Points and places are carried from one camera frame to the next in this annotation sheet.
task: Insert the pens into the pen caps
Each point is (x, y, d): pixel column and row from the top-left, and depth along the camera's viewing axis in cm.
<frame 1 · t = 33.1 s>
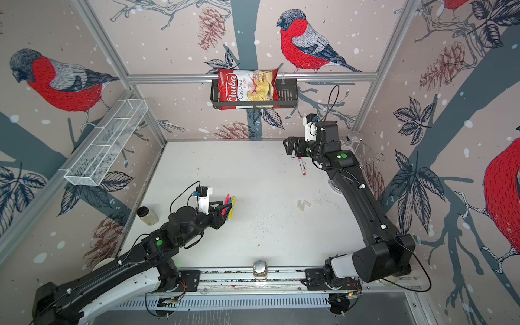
left hand: (226, 205, 72), fingers open
right hand: (289, 144, 75), fingers open
white marker pen: (301, 164, 111), on the table
red marker cap: (304, 174, 106), point 2 cm above the table
translucent pen cap: (298, 204, 97), on the table
translucent pen cap 2: (307, 203, 97), on the table
chrome spiral glass holder: (367, 148, 89), point 23 cm above the table
small jar black lid: (147, 217, 85), point 7 cm above the table

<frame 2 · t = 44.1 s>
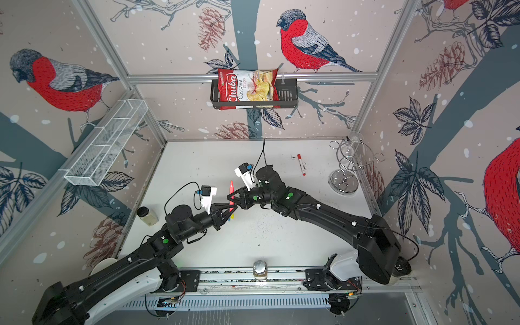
left hand: (234, 208, 69), fingers closed
right hand: (225, 202, 71), fingers closed
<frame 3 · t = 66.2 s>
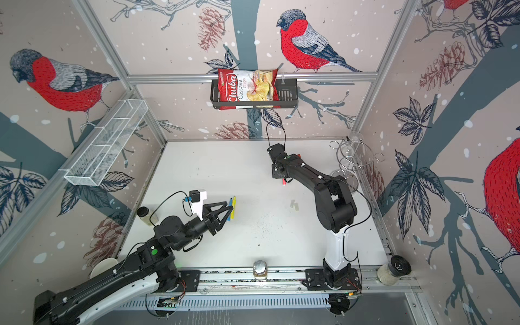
left hand: (227, 208, 66), fingers open
right hand: (279, 174, 97), fingers closed
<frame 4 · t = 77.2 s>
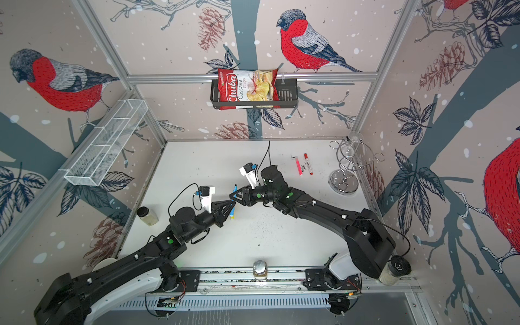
left hand: (233, 204, 72), fingers closed
right hand: (229, 200, 74), fingers open
